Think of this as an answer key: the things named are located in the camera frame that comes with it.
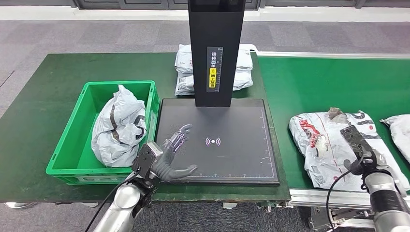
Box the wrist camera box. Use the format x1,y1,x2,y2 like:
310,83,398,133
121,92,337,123
132,142,162,180
340,125,374,161

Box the large grey parcel red print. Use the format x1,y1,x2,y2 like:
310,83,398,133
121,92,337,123
289,108,410,193

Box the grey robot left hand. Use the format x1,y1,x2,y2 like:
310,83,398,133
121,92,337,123
152,124,199,183

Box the flat grey stacked parcel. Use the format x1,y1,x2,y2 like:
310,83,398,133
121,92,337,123
175,43,254,73
175,70,254,96

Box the grey parcel black print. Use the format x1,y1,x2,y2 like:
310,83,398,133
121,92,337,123
91,84,148,168

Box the black scanner base plate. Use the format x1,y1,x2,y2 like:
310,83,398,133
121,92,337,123
154,98,280,187

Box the green plastic crate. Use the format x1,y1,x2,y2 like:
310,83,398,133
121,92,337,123
46,80,160,186

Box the dark cabinet doors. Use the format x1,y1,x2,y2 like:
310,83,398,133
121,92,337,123
74,0,367,10

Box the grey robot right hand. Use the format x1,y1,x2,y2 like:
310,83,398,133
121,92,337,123
343,154,391,176

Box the black scanner column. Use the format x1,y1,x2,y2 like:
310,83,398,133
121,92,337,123
188,0,246,107

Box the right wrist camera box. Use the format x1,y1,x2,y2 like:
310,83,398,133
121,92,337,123
340,125,374,161

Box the grey parcel faded print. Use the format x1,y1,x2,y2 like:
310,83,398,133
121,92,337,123
380,115,410,155

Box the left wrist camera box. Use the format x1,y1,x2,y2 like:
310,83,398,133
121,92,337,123
132,142,162,180

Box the green conveyor belt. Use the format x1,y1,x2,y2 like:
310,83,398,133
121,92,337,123
258,57,410,194

